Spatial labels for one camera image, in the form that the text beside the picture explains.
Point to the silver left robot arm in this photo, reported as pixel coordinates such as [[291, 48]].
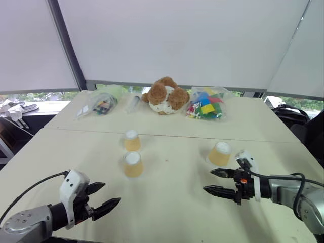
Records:
[[27, 221]]

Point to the clear bag of coloured blocks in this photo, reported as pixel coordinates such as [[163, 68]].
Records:
[[206, 106]]

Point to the clear bag of small parts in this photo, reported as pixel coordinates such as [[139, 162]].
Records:
[[102, 103]]

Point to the grey slipper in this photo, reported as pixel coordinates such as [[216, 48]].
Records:
[[30, 107]]

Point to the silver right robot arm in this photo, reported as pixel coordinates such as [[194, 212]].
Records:
[[298, 197]]

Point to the white vehicle outside window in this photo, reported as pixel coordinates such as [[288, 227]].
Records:
[[274, 101]]

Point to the black backpack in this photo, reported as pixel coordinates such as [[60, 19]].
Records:
[[291, 114]]

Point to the brown and white plush bear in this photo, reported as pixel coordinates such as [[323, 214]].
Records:
[[162, 97]]

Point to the black chair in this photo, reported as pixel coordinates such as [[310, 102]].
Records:
[[312, 136]]

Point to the white plastic object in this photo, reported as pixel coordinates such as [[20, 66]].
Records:
[[17, 112]]

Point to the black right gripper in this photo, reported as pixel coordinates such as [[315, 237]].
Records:
[[244, 187]]

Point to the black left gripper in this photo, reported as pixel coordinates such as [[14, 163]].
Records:
[[80, 202]]

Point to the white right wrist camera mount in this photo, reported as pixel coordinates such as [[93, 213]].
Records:
[[246, 159]]

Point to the grey window frame post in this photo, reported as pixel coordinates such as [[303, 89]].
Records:
[[67, 45]]

